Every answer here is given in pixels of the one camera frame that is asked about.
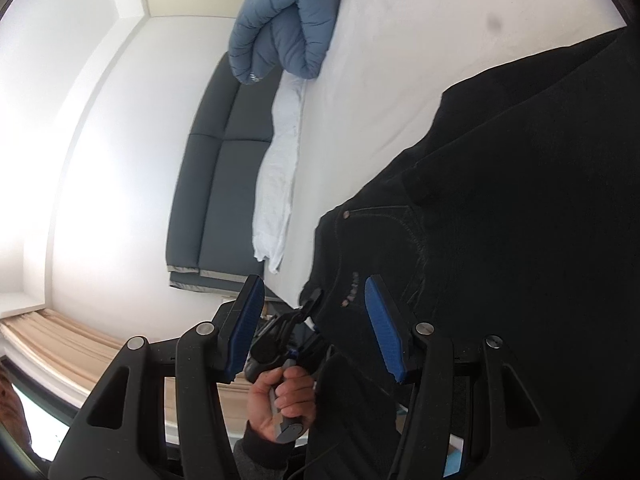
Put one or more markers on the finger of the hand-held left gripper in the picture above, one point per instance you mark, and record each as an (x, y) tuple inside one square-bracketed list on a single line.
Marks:
[(315, 347), (302, 310)]

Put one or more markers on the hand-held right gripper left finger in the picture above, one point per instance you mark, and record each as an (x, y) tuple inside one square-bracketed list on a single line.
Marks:
[(247, 320)]

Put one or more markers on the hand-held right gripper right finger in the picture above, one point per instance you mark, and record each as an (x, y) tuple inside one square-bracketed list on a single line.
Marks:
[(385, 330)]

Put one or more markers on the black pants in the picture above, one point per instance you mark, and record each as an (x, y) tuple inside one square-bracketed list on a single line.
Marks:
[(500, 210)]

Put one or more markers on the person's left forearm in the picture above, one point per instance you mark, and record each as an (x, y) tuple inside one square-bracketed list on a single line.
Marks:
[(260, 460)]

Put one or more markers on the person's left hand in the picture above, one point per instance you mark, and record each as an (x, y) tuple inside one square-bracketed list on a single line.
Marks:
[(292, 395)]

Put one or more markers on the crumpled white sheet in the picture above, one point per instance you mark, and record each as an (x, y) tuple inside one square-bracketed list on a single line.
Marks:
[(277, 175)]

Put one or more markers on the grey padded headboard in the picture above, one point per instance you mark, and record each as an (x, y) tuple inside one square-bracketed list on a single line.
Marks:
[(215, 185)]

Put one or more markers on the bed with white sheet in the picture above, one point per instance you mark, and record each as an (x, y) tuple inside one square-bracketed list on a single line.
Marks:
[(400, 35)]

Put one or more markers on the folded blue duvet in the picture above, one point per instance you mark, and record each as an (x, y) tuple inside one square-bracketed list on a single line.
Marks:
[(285, 15)]

